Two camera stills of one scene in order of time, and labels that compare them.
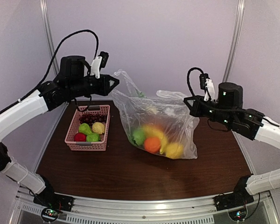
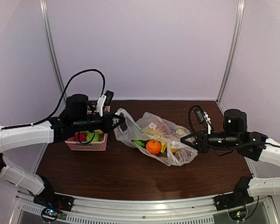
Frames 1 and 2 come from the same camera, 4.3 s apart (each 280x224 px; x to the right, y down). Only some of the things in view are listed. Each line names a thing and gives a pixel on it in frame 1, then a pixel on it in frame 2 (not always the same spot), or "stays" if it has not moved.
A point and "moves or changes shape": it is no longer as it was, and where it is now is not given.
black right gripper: (195, 110) -> (202, 144)
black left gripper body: (79, 87) -> (82, 123)
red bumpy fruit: (80, 136) stays
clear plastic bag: (162, 125) moves or changes shape
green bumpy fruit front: (93, 137) stays
